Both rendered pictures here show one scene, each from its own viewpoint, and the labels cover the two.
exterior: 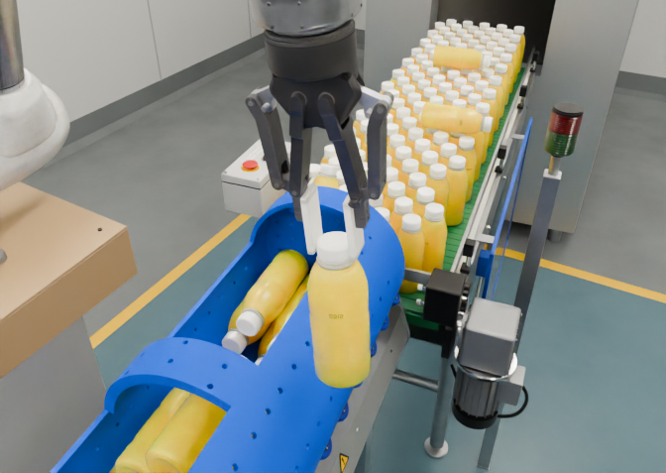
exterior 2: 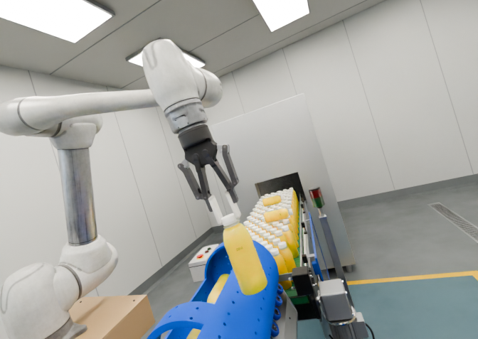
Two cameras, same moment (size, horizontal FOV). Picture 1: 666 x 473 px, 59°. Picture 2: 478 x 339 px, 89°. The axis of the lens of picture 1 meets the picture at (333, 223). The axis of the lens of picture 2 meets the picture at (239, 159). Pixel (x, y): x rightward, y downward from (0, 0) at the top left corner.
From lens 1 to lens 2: 0.25 m
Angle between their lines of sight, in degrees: 35
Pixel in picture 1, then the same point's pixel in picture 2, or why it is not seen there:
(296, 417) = (241, 327)
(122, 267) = (146, 319)
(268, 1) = (175, 119)
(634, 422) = not seen: outside the picture
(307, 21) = (189, 120)
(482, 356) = (336, 310)
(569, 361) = (390, 325)
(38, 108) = (103, 247)
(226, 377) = (198, 312)
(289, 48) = (186, 133)
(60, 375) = not seen: outside the picture
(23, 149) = (96, 268)
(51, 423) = not seen: outside the picture
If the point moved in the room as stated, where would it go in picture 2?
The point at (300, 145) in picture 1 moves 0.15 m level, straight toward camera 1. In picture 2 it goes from (201, 175) to (203, 175)
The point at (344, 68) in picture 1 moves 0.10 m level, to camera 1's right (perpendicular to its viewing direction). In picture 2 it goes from (207, 136) to (248, 124)
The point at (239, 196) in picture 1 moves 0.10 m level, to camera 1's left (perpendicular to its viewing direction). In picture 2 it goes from (198, 271) to (178, 278)
